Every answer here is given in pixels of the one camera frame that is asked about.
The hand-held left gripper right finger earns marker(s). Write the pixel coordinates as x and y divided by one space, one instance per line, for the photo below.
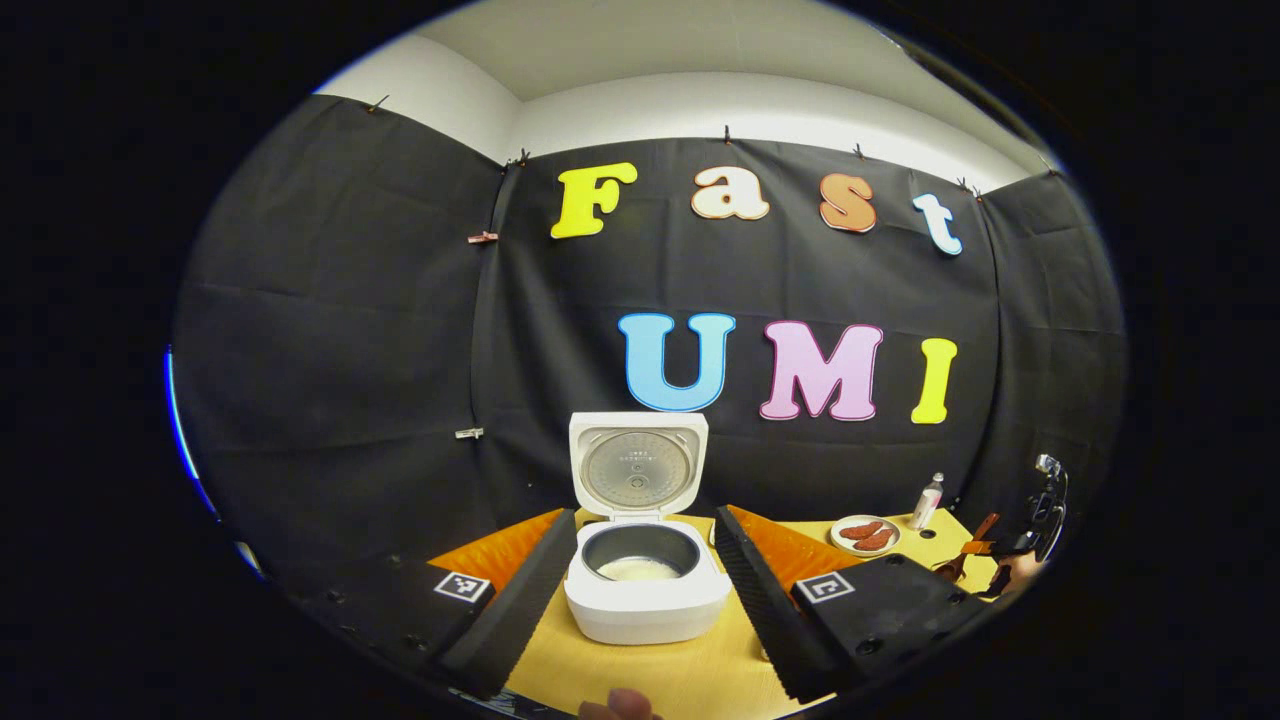
765 610

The white plate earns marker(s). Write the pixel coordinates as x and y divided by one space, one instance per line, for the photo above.
842 543

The black backdrop cloth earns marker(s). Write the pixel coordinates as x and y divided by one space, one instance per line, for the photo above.
350 350

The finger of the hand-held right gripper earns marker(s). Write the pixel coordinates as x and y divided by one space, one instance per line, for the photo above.
978 548

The red sausage piece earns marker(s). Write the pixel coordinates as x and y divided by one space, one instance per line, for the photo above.
860 530
875 541

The clear bottle with pink label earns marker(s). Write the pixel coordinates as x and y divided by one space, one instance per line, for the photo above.
927 505

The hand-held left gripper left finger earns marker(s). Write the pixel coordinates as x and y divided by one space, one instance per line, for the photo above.
515 615

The white rice cooker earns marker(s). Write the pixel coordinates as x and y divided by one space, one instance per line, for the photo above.
640 615

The brown wooden spoon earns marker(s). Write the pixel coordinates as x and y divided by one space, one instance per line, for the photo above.
975 540

